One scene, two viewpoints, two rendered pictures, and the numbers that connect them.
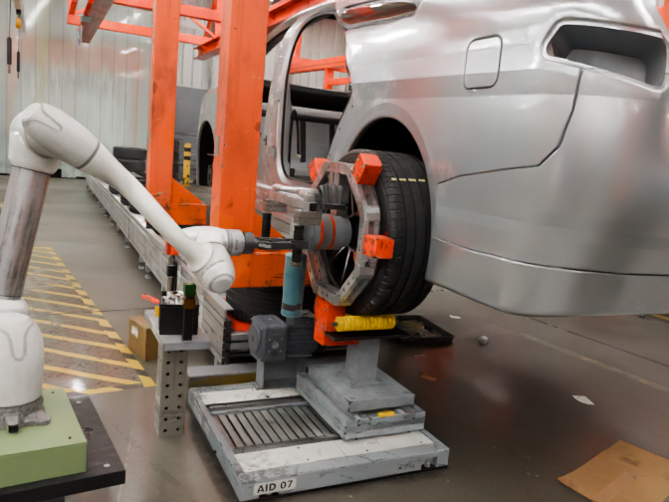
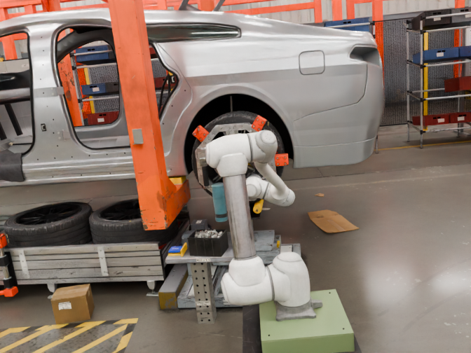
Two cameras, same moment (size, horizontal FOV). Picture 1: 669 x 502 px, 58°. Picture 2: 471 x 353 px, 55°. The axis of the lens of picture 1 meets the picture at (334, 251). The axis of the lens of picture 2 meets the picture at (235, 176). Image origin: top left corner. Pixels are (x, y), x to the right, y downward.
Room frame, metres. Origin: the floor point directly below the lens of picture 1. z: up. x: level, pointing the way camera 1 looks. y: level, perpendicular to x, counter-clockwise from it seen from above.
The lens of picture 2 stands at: (0.61, 2.48, 1.50)
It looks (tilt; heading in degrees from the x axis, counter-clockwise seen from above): 14 degrees down; 305
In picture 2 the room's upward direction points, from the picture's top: 6 degrees counter-clockwise
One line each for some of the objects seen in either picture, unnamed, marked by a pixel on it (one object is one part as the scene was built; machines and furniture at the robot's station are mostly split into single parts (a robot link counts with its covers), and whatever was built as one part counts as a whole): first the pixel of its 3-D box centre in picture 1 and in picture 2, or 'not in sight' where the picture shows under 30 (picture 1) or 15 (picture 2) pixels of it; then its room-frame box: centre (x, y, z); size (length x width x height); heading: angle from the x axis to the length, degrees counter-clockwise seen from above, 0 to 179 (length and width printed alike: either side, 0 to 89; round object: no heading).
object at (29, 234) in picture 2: not in sight; (51, 227); (3.83, 0.55, 0.39); 0.66 x 0.66 x 0.24
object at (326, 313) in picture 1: (336, 321); not in sight; (2.37, -0.04, 0.48); 0.16 x 0.12 x 0.17; 116
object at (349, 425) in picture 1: (356, 399); (247, 249); (2.43, -0.15, 0.13); 0.50 x 0.36 x 0.10; 26
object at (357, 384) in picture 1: (361, 357); (245, 225); (2.43, -0.16, 0.32); 0.40 x 0.30 x 0.28; 26
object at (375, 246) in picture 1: (377, 246); (281, 160); (2.07, -0.15, 0.85); 0.09 x 0.08 x 0.07; 26
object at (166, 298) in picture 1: (178, 310); (208, 241); (2.20, 0.57, 0.51); 0.20 x 0.14 x 0.13; 17
